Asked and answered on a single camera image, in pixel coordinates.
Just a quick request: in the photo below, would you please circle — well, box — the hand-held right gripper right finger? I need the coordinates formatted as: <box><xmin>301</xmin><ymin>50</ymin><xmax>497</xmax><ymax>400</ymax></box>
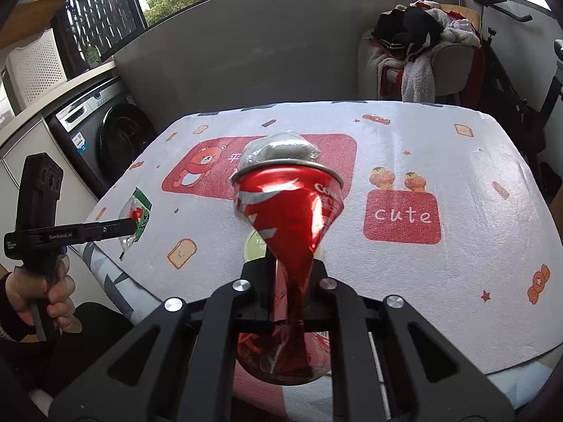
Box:
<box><xmin>303</xmin><ymin>260</ymin><xmax>515</xmax><ymax>422</ymax></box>

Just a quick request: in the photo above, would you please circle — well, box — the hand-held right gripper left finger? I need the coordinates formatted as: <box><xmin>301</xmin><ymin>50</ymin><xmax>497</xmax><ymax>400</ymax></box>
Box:
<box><xmin>48</xmin><ymin>259</ymin><xmax>278</xmax><ymax>422</ymax></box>

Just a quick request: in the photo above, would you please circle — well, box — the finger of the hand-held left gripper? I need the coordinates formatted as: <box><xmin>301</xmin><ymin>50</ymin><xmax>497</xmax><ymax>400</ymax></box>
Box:
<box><xmin>86</xmin><ymin>217</ymin><xmax>138</xmax><ymax>240</ymax></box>

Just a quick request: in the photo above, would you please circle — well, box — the clear wrapper with green print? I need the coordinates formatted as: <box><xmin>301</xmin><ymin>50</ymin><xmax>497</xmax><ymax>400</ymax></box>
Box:
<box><xmin>118</xmin><ymin>187</ymin><xmax>153</xmax><ymax>262</ymax></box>

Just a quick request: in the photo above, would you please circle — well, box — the crushed red soda can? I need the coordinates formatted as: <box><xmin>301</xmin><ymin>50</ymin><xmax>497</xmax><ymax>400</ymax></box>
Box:
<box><xmin>229</xmin><ymin>129</ymin><xmax>344</xmax><ymax>388</ymax></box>

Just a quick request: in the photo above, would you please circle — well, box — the person's left forearm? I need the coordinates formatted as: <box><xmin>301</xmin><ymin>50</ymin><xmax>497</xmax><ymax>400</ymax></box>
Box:
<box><xmin>0</xmin><ymin>292</ymin><xmax>40</xmax><ymax>348</ymax></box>

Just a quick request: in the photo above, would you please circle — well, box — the person's left hand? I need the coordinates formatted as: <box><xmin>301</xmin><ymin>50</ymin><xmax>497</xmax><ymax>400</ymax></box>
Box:
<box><xmin>6</xmin><ymin>255</ymin><xmax>83</xmax><ymax>332</ymax></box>

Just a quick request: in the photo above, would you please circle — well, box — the grey washing machine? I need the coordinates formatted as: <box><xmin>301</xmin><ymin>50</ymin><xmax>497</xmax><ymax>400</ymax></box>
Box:
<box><xmin>46</xmin><ymin>77</ymin><xmax>159</xmax><ymax>198</ymax></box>

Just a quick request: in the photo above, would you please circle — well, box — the person's dark pants leg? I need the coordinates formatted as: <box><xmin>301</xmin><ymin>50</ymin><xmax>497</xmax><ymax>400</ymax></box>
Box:
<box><xmin>26</xmin><ymin>301</ymin><xmax>137</xmax><ymax>405</ymax></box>

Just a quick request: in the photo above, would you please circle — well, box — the white laundry basket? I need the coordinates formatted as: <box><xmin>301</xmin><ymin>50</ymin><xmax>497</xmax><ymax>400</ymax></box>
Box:
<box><xmin>4</xmin><ymin>28</ymin><xmax>69</xmax><ymax>115</ymax></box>

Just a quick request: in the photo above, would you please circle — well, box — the bear print tablecloth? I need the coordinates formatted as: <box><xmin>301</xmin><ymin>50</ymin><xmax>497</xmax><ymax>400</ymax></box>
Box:
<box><xmin>81</xmin><ymin>99</ymin><xmax>563</xmax><ymax>422</ymax></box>

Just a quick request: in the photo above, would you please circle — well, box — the perforated metal window screen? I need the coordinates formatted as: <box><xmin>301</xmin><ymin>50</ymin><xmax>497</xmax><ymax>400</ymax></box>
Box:
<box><xmin>66</xmin><ymin>0</ymin><xmax>146</xmax><ymax>66</ymax></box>

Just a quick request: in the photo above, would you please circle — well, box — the office chair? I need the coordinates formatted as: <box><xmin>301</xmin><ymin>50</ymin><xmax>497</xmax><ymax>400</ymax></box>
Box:
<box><xmin>358</xmin><ymin>26</ymin><xmax>485</xmax><ymax>106</ymax></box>

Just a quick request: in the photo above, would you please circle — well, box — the black exercise bike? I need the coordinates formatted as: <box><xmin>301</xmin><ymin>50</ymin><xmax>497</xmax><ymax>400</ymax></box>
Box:
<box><xmin>440</xmin><ymin>0</ymin><xmax>563</xmax><ymax>203</ymax></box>

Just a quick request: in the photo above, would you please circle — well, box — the chair with clothes pile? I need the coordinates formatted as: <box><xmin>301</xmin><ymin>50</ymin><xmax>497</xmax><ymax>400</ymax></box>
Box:
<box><xmin>372</xmin><ymin>2</ymin><xmax>482</xmax><ymax>102</ymax></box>

